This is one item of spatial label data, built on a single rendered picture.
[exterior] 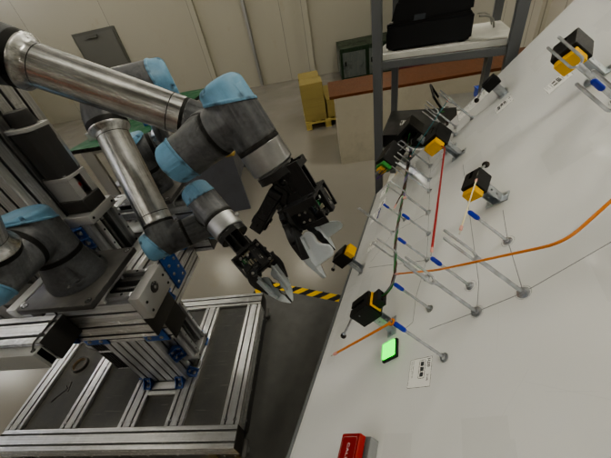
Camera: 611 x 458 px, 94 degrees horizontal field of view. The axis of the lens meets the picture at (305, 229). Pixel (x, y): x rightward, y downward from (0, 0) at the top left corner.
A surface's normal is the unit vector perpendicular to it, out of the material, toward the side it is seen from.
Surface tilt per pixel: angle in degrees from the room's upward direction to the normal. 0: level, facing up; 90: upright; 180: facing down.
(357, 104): 90
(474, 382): 50
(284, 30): 90
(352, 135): 90
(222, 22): 90
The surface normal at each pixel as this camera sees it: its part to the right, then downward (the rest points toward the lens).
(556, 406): -0.82, -0.57
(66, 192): -0.04, 0.62
